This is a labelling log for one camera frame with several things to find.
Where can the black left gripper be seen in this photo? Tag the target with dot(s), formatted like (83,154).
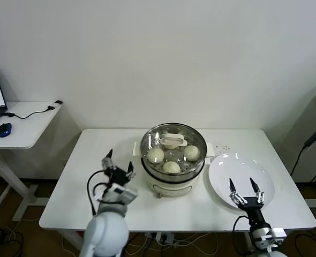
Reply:
(117,176)

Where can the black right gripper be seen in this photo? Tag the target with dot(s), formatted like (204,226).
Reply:
(254,207)

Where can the white steamed baozi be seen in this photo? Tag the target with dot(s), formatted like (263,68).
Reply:
(171,167)
(170,146)
(192,153)
(156,155)

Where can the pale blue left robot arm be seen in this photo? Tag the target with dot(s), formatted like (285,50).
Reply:
(107,233)

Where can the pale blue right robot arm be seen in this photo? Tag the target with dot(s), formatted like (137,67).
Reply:
(262,241)

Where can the stainless steel steamer basket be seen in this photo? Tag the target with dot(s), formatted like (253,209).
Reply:
(174,172)

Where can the white round plate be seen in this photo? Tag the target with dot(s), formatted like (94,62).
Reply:
(227,174)

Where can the white electric cooker base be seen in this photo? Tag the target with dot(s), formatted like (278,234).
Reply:
(171,186)

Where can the white power strip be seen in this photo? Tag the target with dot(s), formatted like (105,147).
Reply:
(164,237)

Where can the white side desk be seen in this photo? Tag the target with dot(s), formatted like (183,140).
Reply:
(26,125)

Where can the blue computer mouse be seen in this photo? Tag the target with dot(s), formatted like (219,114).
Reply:
(4,129)

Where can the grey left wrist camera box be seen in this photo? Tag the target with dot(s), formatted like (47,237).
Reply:
(124,194)

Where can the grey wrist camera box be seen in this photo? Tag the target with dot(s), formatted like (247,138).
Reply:
(278,232)
(124,194)

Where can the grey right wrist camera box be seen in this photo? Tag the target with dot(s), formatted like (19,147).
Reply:
(278,232)

